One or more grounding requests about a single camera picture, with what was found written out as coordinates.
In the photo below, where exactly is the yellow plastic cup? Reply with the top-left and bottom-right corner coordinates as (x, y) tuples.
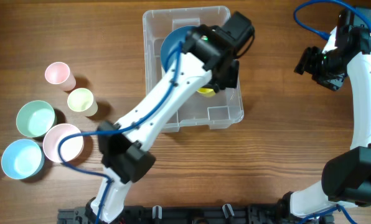
(197, 88), (216, 98)

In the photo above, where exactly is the dark blue plate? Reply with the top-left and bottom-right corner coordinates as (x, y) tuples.
(160, 26), (195, 74)

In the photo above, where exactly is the pale green plastic cup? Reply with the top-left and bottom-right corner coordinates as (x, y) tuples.
(67, 88), (98, 116)

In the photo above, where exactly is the pink plastic cup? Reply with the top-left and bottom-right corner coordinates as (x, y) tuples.
(45, 62), (76, 91)

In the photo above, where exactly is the pink plastic bowl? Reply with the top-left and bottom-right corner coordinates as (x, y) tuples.
(42, 123), (84, 163)

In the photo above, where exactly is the mint green bowl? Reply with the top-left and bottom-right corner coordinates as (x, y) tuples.
(16, 100), (57, 138)

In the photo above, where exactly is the light blue bowl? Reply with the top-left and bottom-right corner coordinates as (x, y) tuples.
(1, 139), (45, 180)

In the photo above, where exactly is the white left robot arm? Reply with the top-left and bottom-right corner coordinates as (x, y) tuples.
(90, 25), (254, 223)

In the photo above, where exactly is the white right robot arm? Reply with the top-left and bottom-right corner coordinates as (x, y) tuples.
(288, 26), (371, 218)

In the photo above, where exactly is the clear plastic storage container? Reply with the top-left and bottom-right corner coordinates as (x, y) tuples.
(143, 6), (244, 133)

